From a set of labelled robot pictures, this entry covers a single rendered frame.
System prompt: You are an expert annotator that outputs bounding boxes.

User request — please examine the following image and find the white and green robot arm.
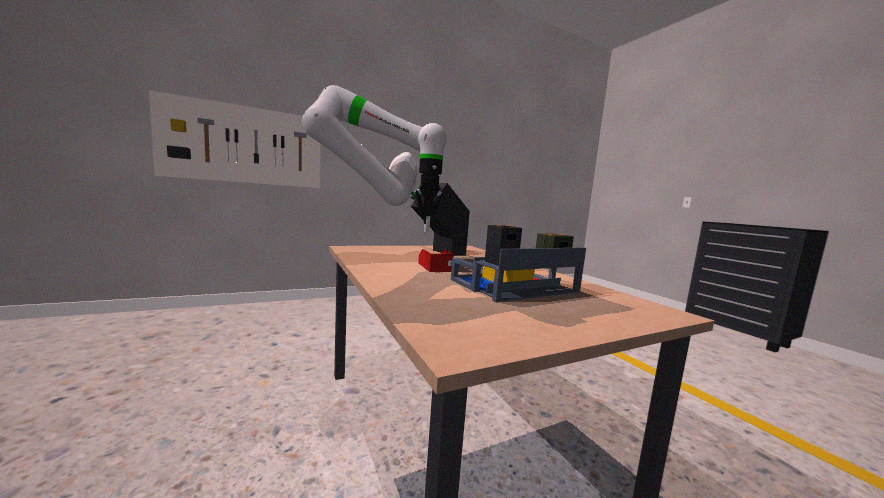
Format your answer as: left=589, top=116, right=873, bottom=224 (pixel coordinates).
left=302, top=85, right=446, bottom=206

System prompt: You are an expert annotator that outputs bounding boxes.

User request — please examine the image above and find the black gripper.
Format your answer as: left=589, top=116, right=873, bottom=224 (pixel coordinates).
left=414, top=174, right=444, bottom=232

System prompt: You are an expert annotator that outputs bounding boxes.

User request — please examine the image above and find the yellow bin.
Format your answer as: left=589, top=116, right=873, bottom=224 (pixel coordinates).
left=482, top=266, right=535, bottom=282

